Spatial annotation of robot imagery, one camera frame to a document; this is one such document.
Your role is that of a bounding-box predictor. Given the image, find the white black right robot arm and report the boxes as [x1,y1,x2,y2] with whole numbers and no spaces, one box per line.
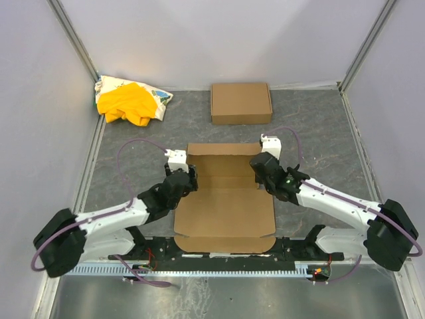
[250,152,423,272]

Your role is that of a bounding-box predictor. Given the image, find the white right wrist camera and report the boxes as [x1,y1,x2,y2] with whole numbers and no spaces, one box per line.
[260,134,282,160]

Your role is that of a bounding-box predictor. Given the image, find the right aluminium floor rail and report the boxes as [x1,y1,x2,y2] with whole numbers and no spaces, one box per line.
[340,93,422,318]

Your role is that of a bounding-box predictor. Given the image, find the aluminium floor rail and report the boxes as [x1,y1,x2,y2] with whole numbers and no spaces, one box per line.
[31,116,106,318]
[340,93,422,318]

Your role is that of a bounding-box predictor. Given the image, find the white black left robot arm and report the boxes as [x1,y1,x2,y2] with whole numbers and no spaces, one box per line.
[31,164,198,278]

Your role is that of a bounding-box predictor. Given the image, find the folded brown cardboard box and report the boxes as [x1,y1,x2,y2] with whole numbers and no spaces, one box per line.
[211,82,272,125]

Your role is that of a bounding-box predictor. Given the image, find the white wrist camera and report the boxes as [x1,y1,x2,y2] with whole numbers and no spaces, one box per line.
[260,134,282,160]
[165,149,189,173]

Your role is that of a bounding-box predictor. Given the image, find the white patterned cloth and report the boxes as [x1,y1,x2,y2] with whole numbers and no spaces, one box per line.
[94,75,173,121]

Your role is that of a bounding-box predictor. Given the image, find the yellow cloth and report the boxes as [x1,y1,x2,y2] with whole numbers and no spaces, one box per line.
[97,83,158,126]

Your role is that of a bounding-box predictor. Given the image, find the right aluminium frame post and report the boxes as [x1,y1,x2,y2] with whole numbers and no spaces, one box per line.
[339,0,398,94]

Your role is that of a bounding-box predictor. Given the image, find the left aluminium floor rail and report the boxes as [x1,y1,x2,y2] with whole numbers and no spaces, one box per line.
[31,116,106,318]

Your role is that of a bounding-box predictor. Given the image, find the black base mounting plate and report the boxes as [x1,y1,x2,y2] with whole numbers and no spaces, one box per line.
[122,237,345,270]

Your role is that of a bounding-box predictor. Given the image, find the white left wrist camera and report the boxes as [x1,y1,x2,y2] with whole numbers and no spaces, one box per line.
[165,149,189,173]

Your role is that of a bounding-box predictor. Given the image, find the aluminium frame post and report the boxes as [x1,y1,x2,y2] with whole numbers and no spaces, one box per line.
[46,0,100,82]
[339,0,398,94]

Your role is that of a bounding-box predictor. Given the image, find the light blue slotted cable duct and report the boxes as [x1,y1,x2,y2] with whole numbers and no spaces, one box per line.
[68,258,313,278]

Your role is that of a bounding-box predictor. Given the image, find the brown cardboard box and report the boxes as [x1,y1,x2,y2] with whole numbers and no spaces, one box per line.
[211,82,272,125]
[174,144,276,254]

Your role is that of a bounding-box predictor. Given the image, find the left aluminium frame post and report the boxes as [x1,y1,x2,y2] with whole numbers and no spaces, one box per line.
[46,0,100,82]

